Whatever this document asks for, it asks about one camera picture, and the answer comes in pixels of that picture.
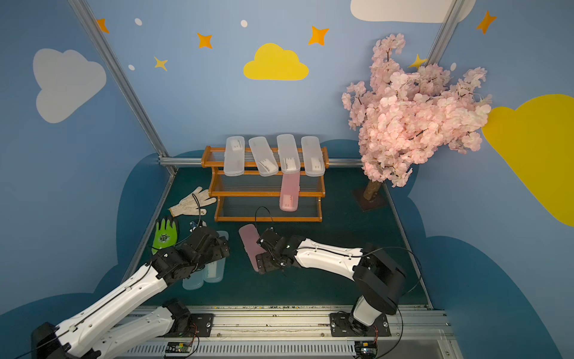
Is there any blue pencil case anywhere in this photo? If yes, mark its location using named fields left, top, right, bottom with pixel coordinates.
left=203, top=257, right=226, bottom=284
left=182, top=272, right=204, bottom=290

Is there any pink pencil case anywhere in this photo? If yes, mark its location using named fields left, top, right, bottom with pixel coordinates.
left=279, top=172, right=300, bottom=212
left=239, top=224, right=265, bottom=272

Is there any clear pencil case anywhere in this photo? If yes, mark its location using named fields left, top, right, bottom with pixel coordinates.
left=301, top=136, right=325, bottom=177
left=277, top=134, right=300, bottom=174
left=249, top=136, right=279, bottom=177
left=224, top=136, right=245, bottom=177

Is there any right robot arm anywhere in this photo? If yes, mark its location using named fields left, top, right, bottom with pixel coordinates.
left=249, top=228, right=406, bottom=333

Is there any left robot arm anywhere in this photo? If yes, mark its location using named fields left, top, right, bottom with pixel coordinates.
left=31, top=227, right=230, bottom=358

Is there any orange three-tier shelf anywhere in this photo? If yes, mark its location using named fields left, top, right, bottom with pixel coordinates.
left=201, top=146, right=326, bottom=222

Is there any green black work glove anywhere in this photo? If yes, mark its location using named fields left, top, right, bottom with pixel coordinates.
left=151, top=216, right=178, bottom=254

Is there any white cotton work glove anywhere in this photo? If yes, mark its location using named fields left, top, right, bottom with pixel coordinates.
left=169, top=186, right=217, bottom=217

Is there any left circuit board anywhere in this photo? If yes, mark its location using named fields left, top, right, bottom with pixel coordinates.
left=164, top=342, right=193, bottom=355

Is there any circuit board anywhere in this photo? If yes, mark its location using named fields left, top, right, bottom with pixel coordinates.
left=354, top=341, right=378, bottom=359
left=164, top=342, right=193, bottom=355

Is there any right circuit board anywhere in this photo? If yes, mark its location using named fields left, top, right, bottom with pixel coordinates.
left=354, top=341, right=378, bottom=359

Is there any pink cherry blossom tree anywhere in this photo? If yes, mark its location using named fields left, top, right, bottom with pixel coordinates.
left=342, top=34, right=492, bottom=187

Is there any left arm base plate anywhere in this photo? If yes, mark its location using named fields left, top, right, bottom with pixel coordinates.
left=163, top=314, right=215, bottom=338

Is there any aluminium back rail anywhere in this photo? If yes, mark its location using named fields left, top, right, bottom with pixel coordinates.
left=158, top=157, right=363, bottom=168

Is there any aluminium rail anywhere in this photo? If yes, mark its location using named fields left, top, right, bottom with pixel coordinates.
left=115, top=306, right=463, bottom=358
left=158, top=157, right=363, bottom=168

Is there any aluminium front rail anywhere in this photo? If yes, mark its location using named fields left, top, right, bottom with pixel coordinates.
left=115, top=306, right=463, bottom=358

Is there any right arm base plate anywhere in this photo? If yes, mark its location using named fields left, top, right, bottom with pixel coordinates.
left=329, top=311, right=391, bottom=337

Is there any aluminium frame post left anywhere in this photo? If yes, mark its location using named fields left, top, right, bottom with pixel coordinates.
left=67, top=0, right=169, bottom=158

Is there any aluminium frame post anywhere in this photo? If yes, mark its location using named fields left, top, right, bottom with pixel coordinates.
left=426, top=0, right=466, bottom=64
left=67, top=0, right=169, bottom=158

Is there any aluminium frame post right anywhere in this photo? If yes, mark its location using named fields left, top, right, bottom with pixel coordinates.
left=426, top=0, right=466, bottom=64

